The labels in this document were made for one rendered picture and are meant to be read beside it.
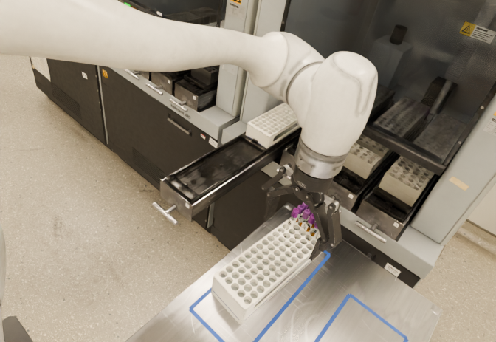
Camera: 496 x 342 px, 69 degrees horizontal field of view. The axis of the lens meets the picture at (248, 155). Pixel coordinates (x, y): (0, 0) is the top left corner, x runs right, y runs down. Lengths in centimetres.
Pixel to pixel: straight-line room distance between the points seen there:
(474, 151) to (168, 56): 85
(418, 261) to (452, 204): 19
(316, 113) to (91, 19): 35
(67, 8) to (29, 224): 180
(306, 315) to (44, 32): 71
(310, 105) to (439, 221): 73
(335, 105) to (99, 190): 179
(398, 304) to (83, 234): 151
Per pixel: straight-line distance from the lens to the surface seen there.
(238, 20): 133
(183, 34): 45
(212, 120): 144
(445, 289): 224
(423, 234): 127
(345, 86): 55
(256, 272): 82
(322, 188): 68
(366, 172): 120
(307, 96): 59
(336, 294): 90
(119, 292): 180
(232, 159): 116
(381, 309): 93
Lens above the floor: 155
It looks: 39 degrees down
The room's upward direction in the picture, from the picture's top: 11 degrees clockwise
